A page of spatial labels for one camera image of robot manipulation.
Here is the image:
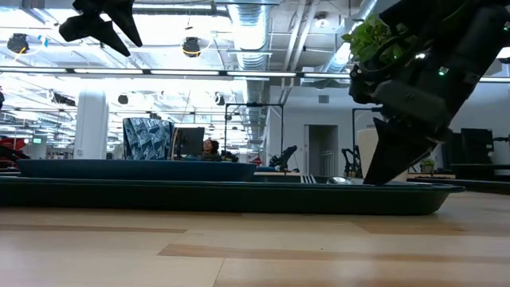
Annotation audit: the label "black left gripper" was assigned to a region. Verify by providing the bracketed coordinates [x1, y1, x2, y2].
[58, 0, 143, 57]

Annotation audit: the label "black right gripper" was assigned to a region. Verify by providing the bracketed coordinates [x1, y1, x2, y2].
[348, 39, 479, 186]

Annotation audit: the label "patterned drinking cup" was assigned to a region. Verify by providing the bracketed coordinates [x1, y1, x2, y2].
[122, 117, 175, 161]

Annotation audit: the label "blue round plate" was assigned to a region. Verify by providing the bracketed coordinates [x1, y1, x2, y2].
[16, 159, 258, 183]

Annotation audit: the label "dark green plastic tray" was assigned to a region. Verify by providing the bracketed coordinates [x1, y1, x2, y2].
[0, 176, 466, 217]

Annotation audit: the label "grey doorway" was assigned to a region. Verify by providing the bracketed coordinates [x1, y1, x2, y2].
[304, 124, 339, 177]

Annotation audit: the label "black background screens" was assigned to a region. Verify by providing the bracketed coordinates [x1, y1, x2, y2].
[445, 128, 510, 171]

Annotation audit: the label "black hanging lamp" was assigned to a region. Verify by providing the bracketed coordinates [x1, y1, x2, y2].
[182, 36, 202, 59]
[6, 33, 30, 55]

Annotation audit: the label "long ceiling light strip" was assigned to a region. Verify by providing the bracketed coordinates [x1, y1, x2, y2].
[0, 66, 352, 78]

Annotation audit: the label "white pillar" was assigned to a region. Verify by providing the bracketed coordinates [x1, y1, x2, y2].
[73, 89, 110, 160]

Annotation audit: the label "green leafy plant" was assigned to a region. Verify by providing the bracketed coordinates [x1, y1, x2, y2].
[341, 14, 406, 65]

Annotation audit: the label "black background monitor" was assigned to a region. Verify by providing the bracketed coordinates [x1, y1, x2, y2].
[174, 127, 206, 159]

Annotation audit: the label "person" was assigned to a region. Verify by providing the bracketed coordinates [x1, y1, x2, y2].
[200, 138, 221, 162]

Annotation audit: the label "silver ventilation duct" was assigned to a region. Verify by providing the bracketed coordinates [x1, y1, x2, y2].
[226, 0, 282, 152]

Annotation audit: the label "black metal frame stand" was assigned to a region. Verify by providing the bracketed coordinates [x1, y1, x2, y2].
[224, 102, 285, 163]

